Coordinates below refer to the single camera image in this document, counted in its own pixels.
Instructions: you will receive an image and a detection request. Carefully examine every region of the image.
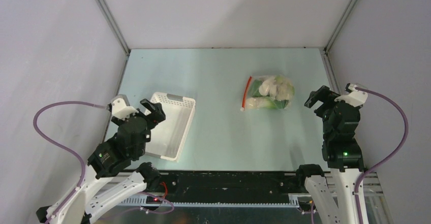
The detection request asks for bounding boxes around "white cauliflower with green leaves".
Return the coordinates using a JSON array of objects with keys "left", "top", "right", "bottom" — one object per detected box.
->
[{"left": 275, "top": 75, "right": 295, "bottom": 101}]

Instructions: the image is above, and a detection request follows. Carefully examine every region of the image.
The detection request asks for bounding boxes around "clear zip top bag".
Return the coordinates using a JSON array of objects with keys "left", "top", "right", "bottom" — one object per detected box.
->
[{"left": 240, "top": 75, "right": 295, "bottom": 111}]

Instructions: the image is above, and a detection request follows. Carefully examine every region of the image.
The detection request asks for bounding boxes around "green bok choy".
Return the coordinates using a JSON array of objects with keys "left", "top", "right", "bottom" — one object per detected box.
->
[{"left": 245, "top": 97, "right": 290, "bottom": 110}]

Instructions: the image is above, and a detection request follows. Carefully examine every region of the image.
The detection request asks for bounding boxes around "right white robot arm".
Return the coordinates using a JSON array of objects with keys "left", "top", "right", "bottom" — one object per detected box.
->
[{"left": 295, "top": 84, "right": 368, "bottom": 223}]

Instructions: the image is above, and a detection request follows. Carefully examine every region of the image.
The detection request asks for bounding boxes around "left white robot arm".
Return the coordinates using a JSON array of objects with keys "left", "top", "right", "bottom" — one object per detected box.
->
[{"left": 33, "top": 94, "right": 166, "bottom": 223}]

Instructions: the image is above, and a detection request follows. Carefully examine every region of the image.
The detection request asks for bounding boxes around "white perforated plastic basket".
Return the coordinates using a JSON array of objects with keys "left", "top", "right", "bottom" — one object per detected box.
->
[{"left": 145, "top": 92, "right": 196, "bottom": 162}]

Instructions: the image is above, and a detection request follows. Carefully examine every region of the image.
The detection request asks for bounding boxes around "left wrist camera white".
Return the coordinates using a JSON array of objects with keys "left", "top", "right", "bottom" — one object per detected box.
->
[{"left": 108, "top": 94, "right": 138, "bottom": 126}]

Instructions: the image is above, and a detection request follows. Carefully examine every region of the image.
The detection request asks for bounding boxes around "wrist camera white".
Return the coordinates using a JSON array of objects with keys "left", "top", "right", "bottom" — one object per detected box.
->
[
  {"left": 108, "top": 94, "right": 138, "bottom": 126},
  {"left": 334, "top": 83, "right": 368, "bottom": 107}
]

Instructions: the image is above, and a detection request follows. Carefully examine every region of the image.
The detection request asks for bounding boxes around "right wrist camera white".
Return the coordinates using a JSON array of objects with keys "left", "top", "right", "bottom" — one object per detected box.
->
[{"left": 334, "top": 83, "right": 368, "bottom": 107}]

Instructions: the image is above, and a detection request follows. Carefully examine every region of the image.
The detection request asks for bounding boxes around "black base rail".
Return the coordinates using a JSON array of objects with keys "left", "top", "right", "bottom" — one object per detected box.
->
[{"left": 121, "top": 170, "right": 334, "bottom": 206}]

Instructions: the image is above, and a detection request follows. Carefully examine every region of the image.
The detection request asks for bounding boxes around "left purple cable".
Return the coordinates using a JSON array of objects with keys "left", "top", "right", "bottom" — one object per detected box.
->
[{"left": 33, "top": 101, "right": 110, "bottom": 224}]

